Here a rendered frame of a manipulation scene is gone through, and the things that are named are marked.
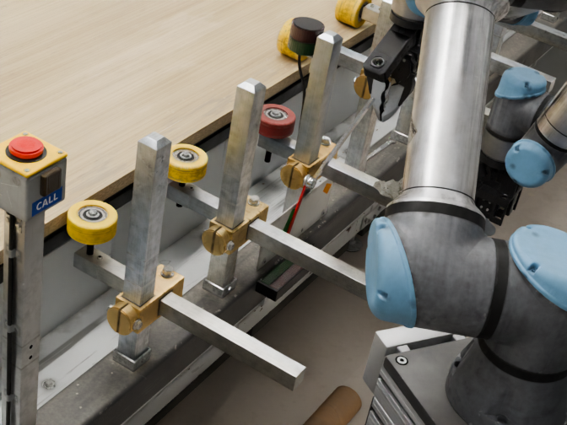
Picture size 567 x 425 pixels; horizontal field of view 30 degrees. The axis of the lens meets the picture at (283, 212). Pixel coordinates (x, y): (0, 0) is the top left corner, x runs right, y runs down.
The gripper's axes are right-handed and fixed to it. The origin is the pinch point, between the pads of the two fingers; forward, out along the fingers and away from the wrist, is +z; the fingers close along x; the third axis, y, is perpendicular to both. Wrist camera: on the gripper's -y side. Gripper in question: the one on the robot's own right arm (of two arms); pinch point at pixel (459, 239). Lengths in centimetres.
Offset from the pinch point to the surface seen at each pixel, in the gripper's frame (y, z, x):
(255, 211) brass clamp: -30.6, -2.6, -23.4
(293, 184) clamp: -31.5, -0.8, -8.5
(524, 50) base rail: -29, 12, 118
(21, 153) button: -31, -40, -82
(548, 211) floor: -14, 83, 160
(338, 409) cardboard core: -21, 75, 20
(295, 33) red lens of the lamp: -37.6, -29.4, -7.0
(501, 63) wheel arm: -16, -13, 48
